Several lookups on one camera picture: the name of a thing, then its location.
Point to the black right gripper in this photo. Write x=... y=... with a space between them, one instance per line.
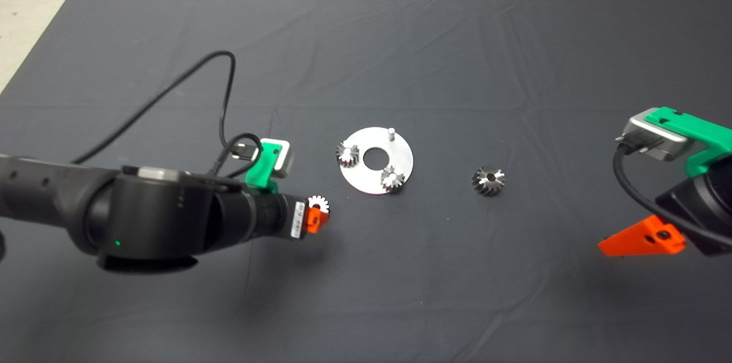
x=712 y=214

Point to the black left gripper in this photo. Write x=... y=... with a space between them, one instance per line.
x=269 y=217

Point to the small steel bevel gear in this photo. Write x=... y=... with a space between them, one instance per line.
x=346 y=156
x=392 y=180
x=317 y=201

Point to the large steel bevel gear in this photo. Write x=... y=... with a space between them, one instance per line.
x=483 y=183

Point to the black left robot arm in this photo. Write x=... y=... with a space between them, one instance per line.
x=143 y=214

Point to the round metal plate with hole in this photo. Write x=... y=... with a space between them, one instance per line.
x=366 y=180

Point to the dark grey table cloth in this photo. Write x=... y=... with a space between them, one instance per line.
x=457 y=37

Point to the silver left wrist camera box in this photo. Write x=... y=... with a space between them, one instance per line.
x=286 y=160

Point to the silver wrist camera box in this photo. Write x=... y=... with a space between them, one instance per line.
x=657 y=140
x=286 y=160

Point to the green left camera mount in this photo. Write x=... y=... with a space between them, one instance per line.
x=263 y=171

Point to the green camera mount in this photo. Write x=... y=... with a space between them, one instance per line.
x=703 y=134
x=263 y=171

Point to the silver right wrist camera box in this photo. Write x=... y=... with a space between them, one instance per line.
x=657 y=140

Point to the green right camera mount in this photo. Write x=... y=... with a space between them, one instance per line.
x=703 y=134

